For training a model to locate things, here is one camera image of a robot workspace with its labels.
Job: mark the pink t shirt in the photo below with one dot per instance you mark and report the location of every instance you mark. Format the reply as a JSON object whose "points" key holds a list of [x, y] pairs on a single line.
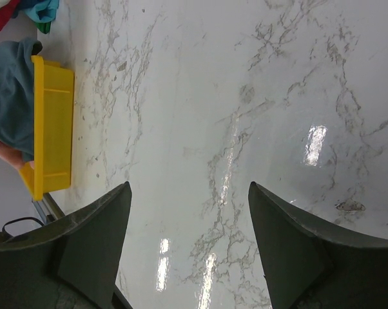
{"points": [[14, 157]]}

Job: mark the folded green t shirt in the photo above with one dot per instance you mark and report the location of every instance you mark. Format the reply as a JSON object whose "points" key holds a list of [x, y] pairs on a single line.
{"points": [[44, 27]]}

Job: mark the folded turquoise t shirt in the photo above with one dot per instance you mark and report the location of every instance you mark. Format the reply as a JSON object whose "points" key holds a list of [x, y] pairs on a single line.
{"points": [[42, 11]]}

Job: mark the grey blue t shirt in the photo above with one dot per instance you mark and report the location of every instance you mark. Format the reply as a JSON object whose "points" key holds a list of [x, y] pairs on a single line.
{"points": [[17, 95]]}

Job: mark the aluminium extrusion rail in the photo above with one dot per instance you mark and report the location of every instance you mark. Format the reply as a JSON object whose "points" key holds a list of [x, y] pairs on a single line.
{"points": [[47, 209]]}

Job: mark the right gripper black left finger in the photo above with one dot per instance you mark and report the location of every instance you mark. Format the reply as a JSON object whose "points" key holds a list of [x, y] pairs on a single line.
{"points": [[71, 262]]}

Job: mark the yellow plastic tray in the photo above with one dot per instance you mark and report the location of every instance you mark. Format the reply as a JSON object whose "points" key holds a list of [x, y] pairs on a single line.
{"points": [[53, 129]]}

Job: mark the folded magenta t shirt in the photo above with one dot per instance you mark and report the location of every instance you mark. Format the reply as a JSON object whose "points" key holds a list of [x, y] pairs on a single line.
{"points": [[7, 11]]}

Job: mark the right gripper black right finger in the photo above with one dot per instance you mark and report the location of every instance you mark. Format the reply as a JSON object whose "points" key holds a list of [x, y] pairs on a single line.
{"points": [[309, 262]]}

